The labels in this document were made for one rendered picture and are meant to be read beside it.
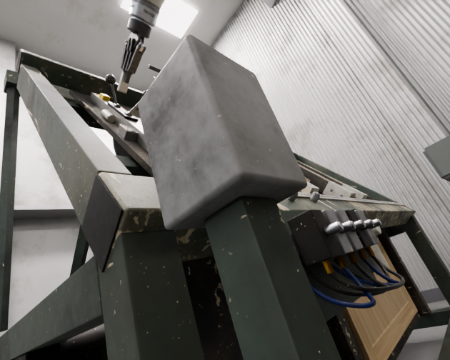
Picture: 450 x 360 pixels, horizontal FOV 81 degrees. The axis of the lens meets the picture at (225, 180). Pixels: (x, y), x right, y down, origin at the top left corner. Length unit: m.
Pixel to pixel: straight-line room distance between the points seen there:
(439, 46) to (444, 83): 0.42
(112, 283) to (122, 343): 0.07
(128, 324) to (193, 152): 0.23
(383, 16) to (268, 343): 4.16
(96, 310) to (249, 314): 0.27
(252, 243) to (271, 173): 0.07
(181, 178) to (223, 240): 0.07
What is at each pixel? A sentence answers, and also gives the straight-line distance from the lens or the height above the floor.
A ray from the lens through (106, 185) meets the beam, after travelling 0.43.
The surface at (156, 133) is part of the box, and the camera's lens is 0.32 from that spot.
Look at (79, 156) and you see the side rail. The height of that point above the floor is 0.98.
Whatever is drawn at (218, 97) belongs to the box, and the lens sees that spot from 0.26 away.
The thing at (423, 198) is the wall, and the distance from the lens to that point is 3.55.
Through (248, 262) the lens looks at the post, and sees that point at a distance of 0.25.
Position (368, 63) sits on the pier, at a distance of 3.89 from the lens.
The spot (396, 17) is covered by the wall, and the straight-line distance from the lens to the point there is 4.21.
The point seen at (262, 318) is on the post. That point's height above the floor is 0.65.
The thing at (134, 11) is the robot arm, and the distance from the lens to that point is 1.03.
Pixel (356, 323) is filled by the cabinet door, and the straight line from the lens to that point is 1.33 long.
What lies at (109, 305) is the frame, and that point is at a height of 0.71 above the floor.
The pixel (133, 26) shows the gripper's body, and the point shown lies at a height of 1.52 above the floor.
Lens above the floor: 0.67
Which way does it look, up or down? 23 degrees up
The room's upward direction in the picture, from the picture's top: 19 degrees counter-clockwise
